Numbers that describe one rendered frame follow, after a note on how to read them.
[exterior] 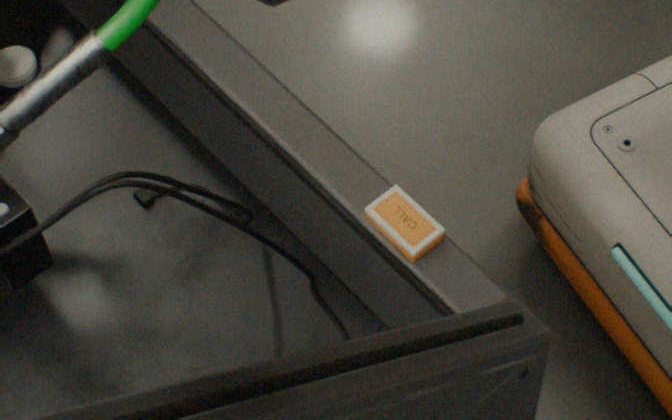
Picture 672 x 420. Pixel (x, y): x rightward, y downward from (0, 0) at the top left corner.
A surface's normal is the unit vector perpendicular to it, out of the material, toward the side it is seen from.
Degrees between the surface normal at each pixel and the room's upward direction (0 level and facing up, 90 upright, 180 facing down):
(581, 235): 90
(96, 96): 0
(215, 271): 0
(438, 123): 0
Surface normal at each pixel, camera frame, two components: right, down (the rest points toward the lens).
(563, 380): -0.04, -0.54
